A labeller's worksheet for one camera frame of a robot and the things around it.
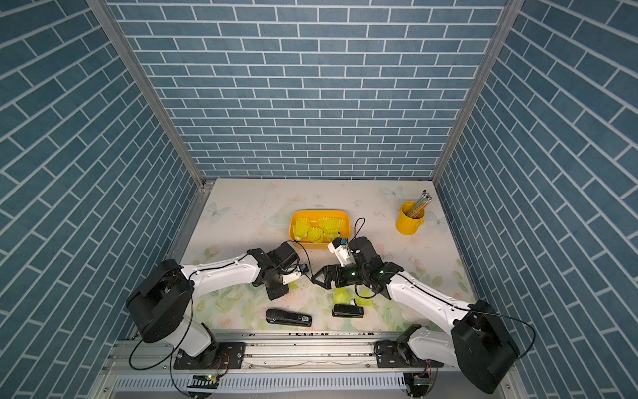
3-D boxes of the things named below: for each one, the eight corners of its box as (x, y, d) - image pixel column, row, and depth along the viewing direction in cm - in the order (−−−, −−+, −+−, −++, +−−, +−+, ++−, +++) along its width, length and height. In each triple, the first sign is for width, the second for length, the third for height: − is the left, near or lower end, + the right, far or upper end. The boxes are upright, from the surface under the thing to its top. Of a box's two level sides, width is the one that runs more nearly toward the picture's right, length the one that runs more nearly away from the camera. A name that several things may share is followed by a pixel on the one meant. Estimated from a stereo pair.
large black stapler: (268, 322, 82) (264, 317, 78) (270, 312, 84) (267, 307, 80) (311, 327, 81) (310, 322, 77) (313, 317, 83) (312, 312, 79)
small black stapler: (331, 318, 83) (332, 314, 80) (331, 307, 85) (332, 303, 83) (362, 318, 83) (363, 314, 80) (361, 307, 86) (362, 303, 83)
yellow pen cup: (397, 236, 104) (404, 220, 96) (394, 217, 111) (399, 201, 102) (418, 236, 105) (427, 220, 96) (413, 217, 111) (421, 201, 102)
